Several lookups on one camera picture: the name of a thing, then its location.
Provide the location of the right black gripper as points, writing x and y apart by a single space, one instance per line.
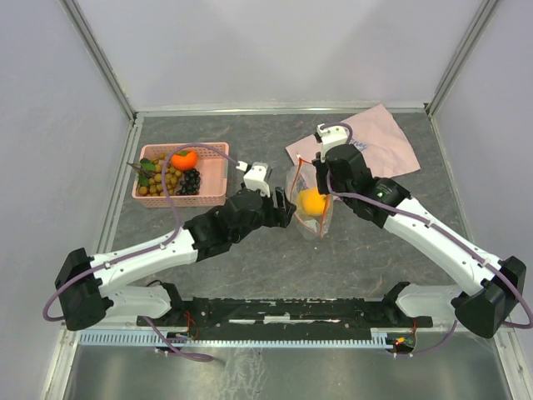
321 166

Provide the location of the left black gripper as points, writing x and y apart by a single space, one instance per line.
281 216

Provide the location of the yellow peach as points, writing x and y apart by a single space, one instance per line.
311 202

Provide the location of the clear zip top bag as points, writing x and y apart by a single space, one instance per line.
303 176

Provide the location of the yellow orange fruit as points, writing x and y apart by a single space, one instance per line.
305 218

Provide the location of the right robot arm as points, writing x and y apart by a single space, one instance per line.
489 287

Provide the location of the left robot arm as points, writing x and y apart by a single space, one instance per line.
93 288

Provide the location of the pink cloth with lettering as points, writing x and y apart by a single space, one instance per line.
382 143

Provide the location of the pink plastic basket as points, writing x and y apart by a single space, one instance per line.
212 168

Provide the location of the black grape bunch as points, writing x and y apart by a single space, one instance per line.
189 184

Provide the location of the orange persimmon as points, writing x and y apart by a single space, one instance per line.
184 160

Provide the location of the brown longan bunch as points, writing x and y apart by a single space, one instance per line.
154 175

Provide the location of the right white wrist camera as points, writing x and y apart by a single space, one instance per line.
330 135

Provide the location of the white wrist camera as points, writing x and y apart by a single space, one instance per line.
330 135
256 177

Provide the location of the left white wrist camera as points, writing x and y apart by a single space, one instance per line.
256 177

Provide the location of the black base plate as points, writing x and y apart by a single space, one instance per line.
286 319

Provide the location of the light blue cable duct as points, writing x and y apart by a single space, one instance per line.
148 338

